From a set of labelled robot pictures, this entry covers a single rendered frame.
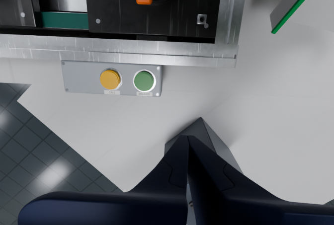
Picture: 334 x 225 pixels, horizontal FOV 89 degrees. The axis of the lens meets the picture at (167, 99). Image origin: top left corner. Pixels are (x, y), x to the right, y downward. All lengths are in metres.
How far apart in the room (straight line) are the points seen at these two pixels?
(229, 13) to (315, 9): 0.13
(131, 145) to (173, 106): 0.18
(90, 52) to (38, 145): 1.65
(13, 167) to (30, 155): 0.24
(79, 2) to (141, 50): 0.17
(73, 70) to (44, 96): 0.20
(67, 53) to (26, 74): 0.22
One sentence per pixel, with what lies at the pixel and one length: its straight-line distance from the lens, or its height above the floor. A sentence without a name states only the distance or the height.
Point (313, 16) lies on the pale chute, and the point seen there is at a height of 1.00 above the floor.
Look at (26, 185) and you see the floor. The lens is 2.34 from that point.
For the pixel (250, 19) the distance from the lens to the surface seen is 0.49.
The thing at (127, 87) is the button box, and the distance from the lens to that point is 0.37.
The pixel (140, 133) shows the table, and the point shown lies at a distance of 0.52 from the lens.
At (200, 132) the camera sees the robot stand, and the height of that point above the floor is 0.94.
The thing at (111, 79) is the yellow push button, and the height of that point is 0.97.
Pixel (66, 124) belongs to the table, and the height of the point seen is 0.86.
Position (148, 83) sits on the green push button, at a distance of 0.35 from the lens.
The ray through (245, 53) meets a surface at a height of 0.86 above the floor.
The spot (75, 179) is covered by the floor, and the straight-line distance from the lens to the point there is 2.01.
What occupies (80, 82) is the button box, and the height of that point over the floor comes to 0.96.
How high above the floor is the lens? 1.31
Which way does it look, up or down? 73 degrees down
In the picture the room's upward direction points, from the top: 175 degrees counter-clockwise
